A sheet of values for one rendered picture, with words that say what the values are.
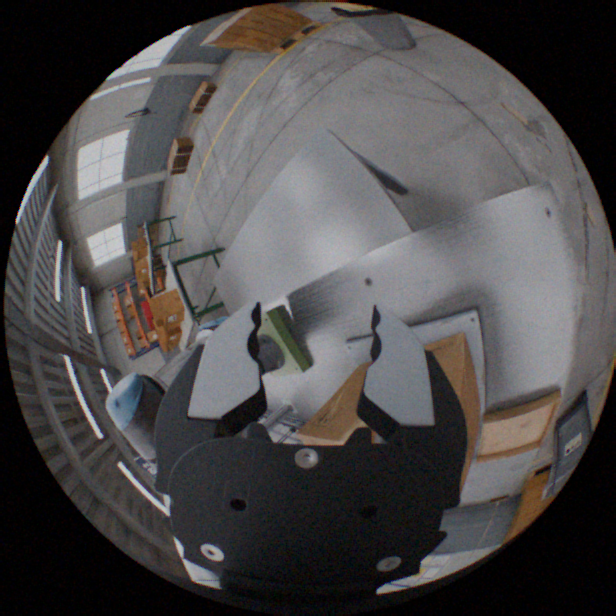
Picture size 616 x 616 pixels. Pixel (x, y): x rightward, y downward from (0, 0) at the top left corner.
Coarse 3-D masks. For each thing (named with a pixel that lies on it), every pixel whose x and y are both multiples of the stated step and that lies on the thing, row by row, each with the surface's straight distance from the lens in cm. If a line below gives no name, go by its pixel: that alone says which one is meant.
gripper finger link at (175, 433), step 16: (192, 352) 10; (192, 368) 9; (176, 384) 9; (192, 384) 8; (176, 400) 8; (160, 416) 8; (176, 416) 8; (160, 432) 8; (176, 432) 7; (192, 432) 7; (208, 432) 7; (224, 432) 7; (160, 448) 7; (176, 448) 7; (160, 464) 7; (160, 480) 7
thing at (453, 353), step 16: (464, 336) 44; (448, 352) 41; (464, 352) 39; (448, 368) 36; (464, 368) 36; (352, 384) 49; (464, 384) 34; (336, 400) 46; (352, 400) 42; (464, 400) 33; (320, 416) 44; (336, 416) 40; (352, 416) 38; (304, 432) 42; (320, 432) 39; (336, 432) 36; (464, 464) 39; (464, 480) 45
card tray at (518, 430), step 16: (544, 400) 68; (560, 400) 71; (496, 416) 65; (512, 416) 64; (528, 416) 73; (544, 416) 78; (496, 432) 74; (512, 432) 77; (528, 432) 82; (544, 432) 86; (480, 448) 82; (496, 448) 84; (512, 448) 88; (528, 448) 89
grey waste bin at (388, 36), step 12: (396, 12) 191; (360, 24) 189; (372, 24) 183; (384, 24) 183; (396, 24) 187; (372, 36) 203; (384, 36) 194; (396, 36) 194; (408, 36) 201; (396, 48) 206; (408, 48) 206
